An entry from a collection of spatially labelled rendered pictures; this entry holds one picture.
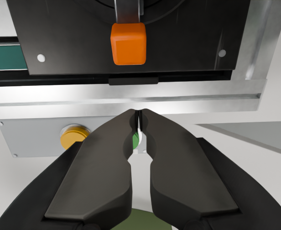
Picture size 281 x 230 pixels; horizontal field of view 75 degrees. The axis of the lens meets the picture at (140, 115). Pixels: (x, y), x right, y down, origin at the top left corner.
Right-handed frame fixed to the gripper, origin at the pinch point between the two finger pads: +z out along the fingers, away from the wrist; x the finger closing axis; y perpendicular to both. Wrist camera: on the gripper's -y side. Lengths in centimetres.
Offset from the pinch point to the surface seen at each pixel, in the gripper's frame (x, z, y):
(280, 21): 15.8, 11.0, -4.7
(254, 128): 89, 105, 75
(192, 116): 10.8, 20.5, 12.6
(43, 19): -9.3, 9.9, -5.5
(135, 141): -0.5, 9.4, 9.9
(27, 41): -11.5, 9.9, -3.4
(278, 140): 113, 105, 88
